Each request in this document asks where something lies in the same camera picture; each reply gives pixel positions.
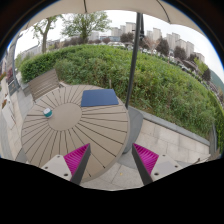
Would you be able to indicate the dark umbrella pole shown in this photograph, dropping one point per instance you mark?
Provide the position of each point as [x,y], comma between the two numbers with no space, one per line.
[134,57]

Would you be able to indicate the blue mouse pad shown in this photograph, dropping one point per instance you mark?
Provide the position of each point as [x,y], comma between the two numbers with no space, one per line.
[99,97]

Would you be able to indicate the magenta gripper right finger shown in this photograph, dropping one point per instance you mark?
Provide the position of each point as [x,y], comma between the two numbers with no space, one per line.
[152,166]

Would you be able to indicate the grey umbrella base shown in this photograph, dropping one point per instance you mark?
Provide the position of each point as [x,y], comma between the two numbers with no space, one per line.
[136,120]

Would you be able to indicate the slatted wooden chair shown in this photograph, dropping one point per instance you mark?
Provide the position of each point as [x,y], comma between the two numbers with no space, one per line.
[43,84]

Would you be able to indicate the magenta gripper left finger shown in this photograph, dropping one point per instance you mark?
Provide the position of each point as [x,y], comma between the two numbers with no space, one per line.
[70,167]

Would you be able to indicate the green hedge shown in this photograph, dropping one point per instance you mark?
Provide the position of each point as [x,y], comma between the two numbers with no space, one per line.
[155,86]

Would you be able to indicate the beige patio umbrella canopy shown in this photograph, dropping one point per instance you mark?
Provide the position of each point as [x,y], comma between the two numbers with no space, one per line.
[156,8]

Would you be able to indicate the round slatted wooden table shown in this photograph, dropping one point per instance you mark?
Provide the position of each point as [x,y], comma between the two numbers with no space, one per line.
[105,128]

